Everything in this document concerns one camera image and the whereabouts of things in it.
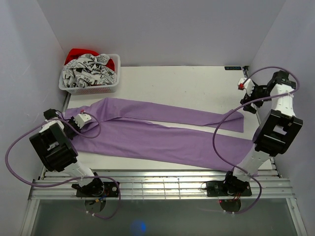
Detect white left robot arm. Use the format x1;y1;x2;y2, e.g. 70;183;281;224
29;109;105;197

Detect purple trousers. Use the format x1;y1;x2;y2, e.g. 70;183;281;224
64;98;253;171

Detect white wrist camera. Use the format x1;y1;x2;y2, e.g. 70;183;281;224
74;113;92;129
238;78;255;95

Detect white plastic laundry basket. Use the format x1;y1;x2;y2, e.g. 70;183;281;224
59;54;121;95

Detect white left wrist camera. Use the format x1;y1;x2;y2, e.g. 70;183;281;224
74;113;92;129

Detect dark table label sticker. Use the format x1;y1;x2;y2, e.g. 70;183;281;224
224;66;242;70

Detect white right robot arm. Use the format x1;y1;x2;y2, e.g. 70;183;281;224
222;70;303;195

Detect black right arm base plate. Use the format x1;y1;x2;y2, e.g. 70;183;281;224
206;180;252;197

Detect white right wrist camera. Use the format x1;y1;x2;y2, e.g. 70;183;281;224
238;78;255;95

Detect red garment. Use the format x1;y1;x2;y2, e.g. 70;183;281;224
64;48;115;71

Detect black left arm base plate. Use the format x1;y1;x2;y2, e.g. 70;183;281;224
71;182;119;198

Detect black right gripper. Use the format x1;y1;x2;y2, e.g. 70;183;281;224
239;82;272;114

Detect black white printed garment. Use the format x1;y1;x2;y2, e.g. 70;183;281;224
62;54;117;89

